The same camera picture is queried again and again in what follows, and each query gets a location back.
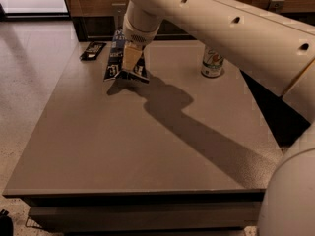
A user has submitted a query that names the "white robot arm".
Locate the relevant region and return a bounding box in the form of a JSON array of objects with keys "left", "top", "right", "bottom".
[{"left": 124, "top": 0, "right": 315, "bottom": 236}]

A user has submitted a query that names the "metal wall bracket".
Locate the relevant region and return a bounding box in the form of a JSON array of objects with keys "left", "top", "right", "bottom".
[
  {"left": 267, "top": 0, "right": 285, "bottom": 13},
  {"left": 112, "top": 3, "right": 127, "bottom": 29}
]

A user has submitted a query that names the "white green soda can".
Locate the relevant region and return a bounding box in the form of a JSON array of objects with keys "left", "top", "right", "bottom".
[{"left": 201, "top": 46, "right": 224, "bottom": 78}]

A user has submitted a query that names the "horizontal metal rail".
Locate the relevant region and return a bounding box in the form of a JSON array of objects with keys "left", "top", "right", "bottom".
[{"left": 86, "top": 32, "right": 198, "bottom": 40}]

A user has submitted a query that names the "blue Kettle chip bag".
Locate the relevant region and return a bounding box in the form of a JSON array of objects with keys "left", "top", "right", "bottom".
[{"left": 104, "top": 28, "right": 150, "bottom": 83}]

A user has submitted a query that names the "grey table drawer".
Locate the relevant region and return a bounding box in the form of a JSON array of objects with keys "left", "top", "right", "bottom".
[{"left": 29, "top": 202, "right": 261, "bottom": 233}]

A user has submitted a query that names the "black object on floor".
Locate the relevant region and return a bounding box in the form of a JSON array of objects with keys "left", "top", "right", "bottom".
[{"left": 0, "top": 209, "right": 13, "bottom": 236}]

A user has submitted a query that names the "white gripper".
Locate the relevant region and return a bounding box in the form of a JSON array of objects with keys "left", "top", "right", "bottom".
[{"left": 122, "top": 15, "right": 160, "bottom": 72}]

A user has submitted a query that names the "left metal wall bracket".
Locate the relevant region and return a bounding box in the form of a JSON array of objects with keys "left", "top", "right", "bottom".
[{"left": 112, "top": 3, "right": 127, "bottom": 29}]

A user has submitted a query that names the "right metal wall bracket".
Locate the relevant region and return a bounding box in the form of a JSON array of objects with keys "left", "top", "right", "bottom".
[{"left": 267, "top": 0, "right": 285, "bottom": 13}]

